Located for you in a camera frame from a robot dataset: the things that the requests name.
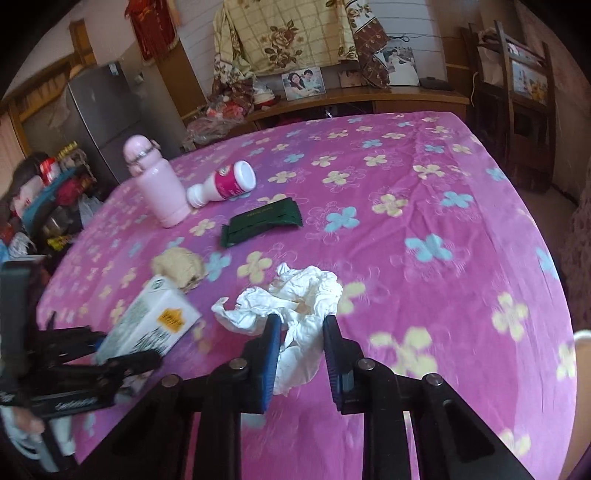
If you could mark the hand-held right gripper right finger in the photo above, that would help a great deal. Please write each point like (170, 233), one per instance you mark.
(332, 355)

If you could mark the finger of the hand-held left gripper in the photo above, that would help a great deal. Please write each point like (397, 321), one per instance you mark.
(129, 362)
(78, 337)

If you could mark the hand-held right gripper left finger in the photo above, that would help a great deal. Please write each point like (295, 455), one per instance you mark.
(272, 350)

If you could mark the white carton box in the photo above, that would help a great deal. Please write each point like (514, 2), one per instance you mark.
(152, 318)

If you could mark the white tissue paper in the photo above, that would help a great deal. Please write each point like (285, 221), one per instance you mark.
(300, 295)

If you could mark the person's left hand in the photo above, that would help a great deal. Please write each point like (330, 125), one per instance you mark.
(27, 421)

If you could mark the steel pot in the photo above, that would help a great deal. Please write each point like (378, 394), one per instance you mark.
(55, 224)

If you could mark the beige crumpled wad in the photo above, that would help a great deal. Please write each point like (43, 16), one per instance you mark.
(180, 267)

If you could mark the white plastic bag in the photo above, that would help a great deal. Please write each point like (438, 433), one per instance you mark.
(90, 207)

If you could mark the dark green packet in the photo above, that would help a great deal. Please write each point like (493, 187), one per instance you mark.
(258, 221)

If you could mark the pink floral blanket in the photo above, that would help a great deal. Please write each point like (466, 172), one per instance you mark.
(415, 230)

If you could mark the pink water bottle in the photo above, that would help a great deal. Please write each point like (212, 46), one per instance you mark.
(159, 189)

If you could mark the white pink plastic bottle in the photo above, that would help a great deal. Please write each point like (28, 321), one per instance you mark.
(226, 182)

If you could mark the grey refrigerator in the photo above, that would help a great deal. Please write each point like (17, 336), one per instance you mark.
(106, 115)

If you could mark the clear plastic bag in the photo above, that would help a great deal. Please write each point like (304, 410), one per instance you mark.
(212, 124)

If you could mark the red white bowl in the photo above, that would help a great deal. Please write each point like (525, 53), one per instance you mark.
(265, 98)

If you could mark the wooden headboard cabinet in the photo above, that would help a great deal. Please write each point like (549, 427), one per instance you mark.
(369, 99)

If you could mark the framed couple photo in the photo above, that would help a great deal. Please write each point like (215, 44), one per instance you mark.
(302, 83)

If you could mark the flat black object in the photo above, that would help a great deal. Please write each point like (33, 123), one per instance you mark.
(434, 83)

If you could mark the large wedding photo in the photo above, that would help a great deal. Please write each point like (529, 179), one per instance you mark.
(399, 67)

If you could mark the wooden chair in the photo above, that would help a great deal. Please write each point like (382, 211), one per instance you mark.
(517, 106)

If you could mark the red hanging decoration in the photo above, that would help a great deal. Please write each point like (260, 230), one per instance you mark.
(152, 27)

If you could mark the yellow floral plaid cloth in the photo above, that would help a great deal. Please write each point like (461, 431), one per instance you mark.
(286, 32)

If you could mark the small photo frame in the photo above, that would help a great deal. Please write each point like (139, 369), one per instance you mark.
(350, 78)

